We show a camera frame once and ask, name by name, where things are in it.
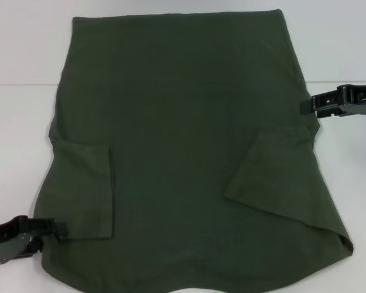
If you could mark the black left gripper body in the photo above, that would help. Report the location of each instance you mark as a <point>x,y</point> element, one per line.
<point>3,235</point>

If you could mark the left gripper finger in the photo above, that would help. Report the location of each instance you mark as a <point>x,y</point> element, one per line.
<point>48,229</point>

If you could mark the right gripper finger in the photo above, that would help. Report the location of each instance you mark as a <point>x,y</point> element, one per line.
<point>324,105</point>

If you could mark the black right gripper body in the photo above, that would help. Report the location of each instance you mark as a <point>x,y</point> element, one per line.
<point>363,99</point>

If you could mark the dark green t-shirt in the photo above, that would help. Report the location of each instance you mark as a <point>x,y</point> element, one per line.
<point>186,137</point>

